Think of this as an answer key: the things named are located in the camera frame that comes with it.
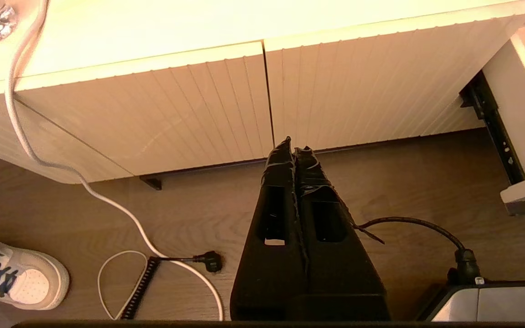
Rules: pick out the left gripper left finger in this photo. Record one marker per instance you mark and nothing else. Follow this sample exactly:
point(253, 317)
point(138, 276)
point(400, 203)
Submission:
point(271, 273)

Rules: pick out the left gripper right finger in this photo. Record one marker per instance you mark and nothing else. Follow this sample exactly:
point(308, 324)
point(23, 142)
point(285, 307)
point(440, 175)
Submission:
point(344, 278)

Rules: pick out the white pull-out drawer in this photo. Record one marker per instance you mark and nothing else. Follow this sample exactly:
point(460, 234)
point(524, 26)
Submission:
point(517, 105)

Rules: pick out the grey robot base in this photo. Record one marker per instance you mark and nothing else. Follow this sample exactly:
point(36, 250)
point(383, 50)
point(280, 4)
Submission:
point(495, 303)

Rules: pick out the white ribbed cabinet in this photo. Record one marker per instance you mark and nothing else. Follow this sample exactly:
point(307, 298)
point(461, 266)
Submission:
point(381, 82)
point(176, 114)
point(153, 27)

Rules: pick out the black cabinet foot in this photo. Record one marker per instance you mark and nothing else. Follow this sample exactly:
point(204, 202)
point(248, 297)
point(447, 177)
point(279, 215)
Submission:
point(154, 183)

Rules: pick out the white ribbed cabinet front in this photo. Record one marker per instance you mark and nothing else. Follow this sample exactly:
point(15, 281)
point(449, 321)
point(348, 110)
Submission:
point(176, 114)
point(381, 82)

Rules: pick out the white sneaker dark laces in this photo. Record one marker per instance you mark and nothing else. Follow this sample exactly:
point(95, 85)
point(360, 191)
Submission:
point(30, 282)

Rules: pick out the black drawer rail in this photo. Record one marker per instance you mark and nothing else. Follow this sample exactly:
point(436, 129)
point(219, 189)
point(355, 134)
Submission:
point(495, 127)

